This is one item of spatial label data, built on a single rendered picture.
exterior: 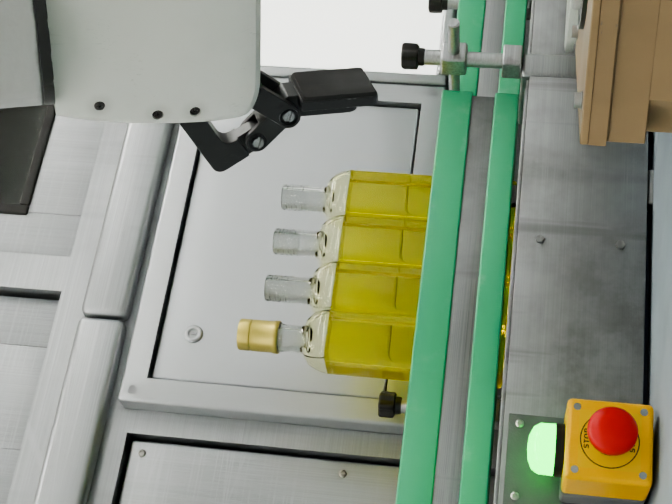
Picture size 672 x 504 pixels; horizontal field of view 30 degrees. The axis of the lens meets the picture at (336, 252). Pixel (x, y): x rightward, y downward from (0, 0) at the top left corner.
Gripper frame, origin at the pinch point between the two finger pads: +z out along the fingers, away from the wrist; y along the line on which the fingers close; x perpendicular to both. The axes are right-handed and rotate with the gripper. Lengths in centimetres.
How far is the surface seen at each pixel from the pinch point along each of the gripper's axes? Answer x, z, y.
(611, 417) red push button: -12, 26, 42
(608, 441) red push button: -10, 25, 43
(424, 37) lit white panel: -90, 36, 44
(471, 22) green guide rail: -72, 35, 34
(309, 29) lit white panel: -97, 22, 45
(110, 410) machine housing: -59, -11, 75
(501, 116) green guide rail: -50, 31, 35
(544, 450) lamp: -14, 22, 47
